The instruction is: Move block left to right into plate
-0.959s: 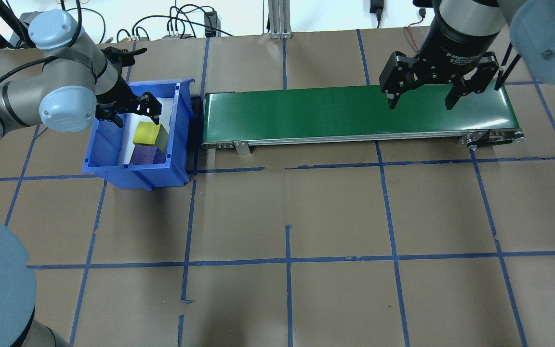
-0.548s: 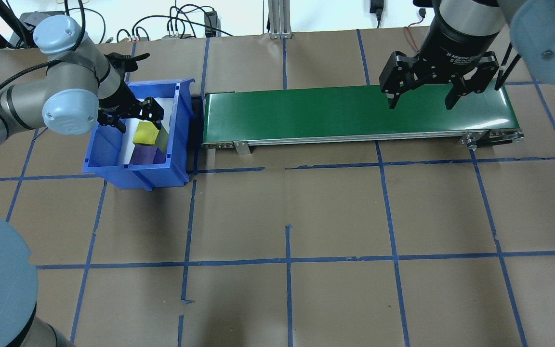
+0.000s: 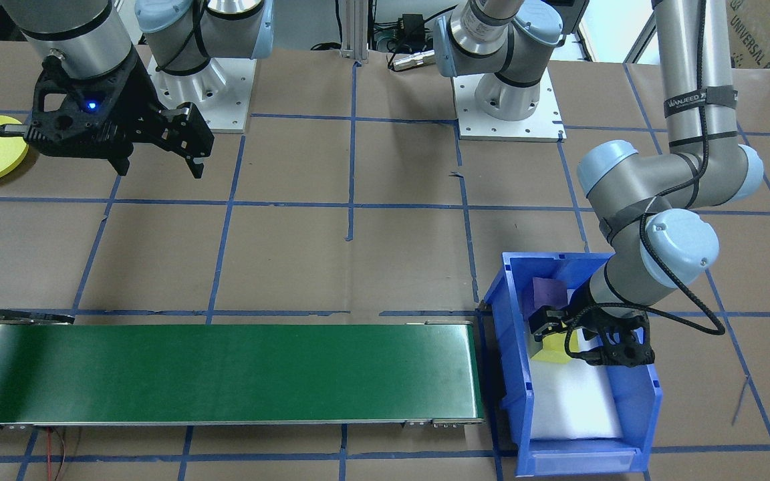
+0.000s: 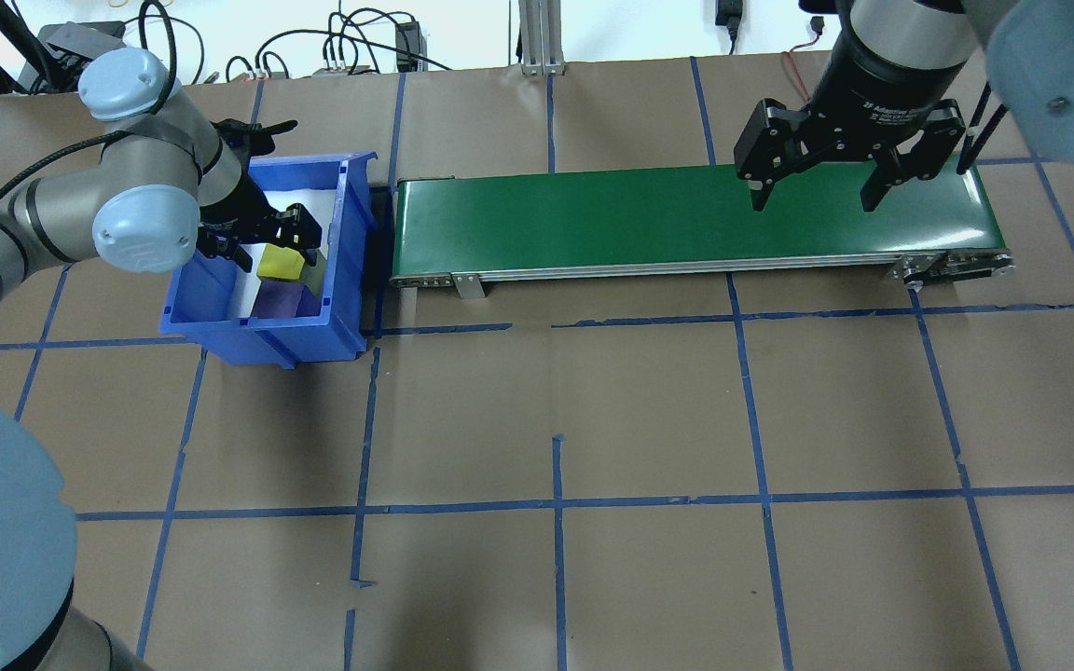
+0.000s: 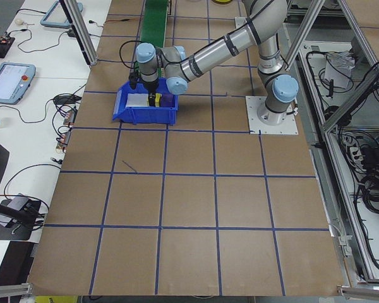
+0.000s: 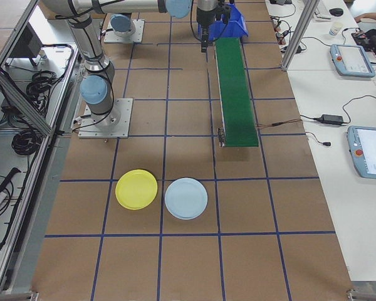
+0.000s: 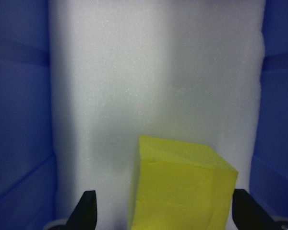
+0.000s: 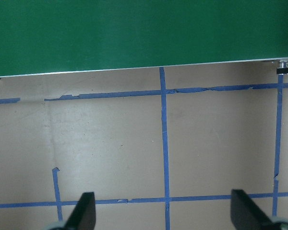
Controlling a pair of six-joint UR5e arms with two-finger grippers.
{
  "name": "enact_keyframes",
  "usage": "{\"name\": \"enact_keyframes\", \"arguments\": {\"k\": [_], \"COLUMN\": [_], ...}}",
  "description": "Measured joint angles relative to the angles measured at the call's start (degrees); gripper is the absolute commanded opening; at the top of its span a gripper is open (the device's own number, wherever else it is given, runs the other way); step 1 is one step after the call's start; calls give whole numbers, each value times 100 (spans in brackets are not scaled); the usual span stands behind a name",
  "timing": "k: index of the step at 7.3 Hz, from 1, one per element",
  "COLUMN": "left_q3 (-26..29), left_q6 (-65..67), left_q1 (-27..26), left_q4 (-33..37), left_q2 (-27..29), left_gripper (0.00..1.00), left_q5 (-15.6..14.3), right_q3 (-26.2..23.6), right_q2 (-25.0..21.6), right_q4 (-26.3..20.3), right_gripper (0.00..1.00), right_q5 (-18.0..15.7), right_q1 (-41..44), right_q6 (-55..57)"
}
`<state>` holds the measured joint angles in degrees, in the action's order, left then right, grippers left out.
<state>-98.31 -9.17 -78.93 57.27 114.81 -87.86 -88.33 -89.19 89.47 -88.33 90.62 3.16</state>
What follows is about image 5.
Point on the purple foam block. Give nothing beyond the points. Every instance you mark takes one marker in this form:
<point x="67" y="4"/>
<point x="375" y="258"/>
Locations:
<point x="167" y="101"/>

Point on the aluminium profile bar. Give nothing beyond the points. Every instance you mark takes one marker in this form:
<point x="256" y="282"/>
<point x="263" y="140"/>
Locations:
<point x="9" y="289"/>
<point x="366" y="292"/>

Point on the white foam sheet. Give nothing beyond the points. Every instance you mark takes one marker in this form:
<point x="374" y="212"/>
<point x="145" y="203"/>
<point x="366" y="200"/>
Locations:
<point x="137" y="100"/>

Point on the black power plug adapter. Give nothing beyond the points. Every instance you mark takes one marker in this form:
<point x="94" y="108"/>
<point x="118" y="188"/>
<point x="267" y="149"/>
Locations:
<point x="372" y="154"/>

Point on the yellow foam block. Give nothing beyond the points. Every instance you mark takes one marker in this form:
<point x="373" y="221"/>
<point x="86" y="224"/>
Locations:
<point x="158" y="99"/>

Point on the small circuit board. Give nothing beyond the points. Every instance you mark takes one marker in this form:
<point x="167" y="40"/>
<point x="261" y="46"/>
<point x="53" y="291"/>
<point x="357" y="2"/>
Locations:
<point x="64" y="139"/>
<point x="70" y="116"/>

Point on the white side desk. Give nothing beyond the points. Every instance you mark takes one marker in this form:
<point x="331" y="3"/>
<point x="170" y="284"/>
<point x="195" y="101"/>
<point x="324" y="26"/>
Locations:
<point x="34" y="72"/>

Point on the yellow plate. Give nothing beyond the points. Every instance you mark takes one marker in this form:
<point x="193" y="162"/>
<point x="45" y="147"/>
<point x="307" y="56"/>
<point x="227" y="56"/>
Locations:
<point x="222" y="1"/>

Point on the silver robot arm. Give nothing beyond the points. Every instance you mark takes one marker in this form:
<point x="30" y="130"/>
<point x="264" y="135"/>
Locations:
<point x="214" y="53"/>

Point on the black stand base plate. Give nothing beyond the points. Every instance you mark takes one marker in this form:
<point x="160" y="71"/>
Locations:
<point x="6" y="233"/>

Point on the white paper bag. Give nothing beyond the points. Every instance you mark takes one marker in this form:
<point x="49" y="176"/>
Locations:
<point x="338" y="72"/>

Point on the gray metal bracket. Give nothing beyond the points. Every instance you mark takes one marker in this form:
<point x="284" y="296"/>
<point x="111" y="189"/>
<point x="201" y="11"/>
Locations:
<point x="343" y="246"/>

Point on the light blue teach pendant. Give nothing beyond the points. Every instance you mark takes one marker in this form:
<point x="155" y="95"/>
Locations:
<point x="55" y="15"/>

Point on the white power strip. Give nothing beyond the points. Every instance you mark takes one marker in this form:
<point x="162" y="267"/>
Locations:
<point x="350" y="148"/>

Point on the green conveyor belt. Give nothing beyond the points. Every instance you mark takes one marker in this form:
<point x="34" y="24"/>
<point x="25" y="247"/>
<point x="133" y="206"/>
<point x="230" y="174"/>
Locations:
<point x="153" y="22"/>

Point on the small gray device box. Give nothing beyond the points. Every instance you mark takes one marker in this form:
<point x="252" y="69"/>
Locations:
<point x="18" y="203"/>

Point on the white square base plate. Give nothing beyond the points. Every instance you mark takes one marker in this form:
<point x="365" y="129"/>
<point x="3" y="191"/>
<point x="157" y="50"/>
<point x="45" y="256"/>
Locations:
<point x="240" y="23"/>
<point x="287" y="127"/>

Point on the black desk power adapter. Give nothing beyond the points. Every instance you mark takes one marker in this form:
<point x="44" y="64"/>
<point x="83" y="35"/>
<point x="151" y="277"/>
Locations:
<point x="64" y="99"/>

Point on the V-shaped metal bar frame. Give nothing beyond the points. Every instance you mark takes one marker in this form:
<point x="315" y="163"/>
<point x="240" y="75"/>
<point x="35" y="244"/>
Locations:
<point x="350" y="105"/>

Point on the aluminium profile post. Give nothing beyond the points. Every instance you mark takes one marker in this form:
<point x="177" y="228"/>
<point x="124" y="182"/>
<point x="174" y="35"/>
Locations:
<point x="82" y="38"/>

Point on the yellow object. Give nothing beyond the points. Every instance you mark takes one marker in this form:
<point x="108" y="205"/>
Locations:
<point x="57" y="299"/>

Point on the blue plastic storage bin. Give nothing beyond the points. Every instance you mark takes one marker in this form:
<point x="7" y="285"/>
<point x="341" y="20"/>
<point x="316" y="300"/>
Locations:
<point x="145" y="116"/>

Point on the black box with circuit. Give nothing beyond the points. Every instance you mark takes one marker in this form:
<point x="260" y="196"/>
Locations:
<point x="0" y="47"/>

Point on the small white round object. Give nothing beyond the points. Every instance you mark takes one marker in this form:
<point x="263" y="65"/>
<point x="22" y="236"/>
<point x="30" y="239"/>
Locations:
<point x="19" y="21"/>

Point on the teach pendant with lit screen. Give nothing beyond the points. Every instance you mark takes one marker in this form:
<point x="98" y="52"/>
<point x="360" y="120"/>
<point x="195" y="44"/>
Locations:
<point x="6" y="83"/>

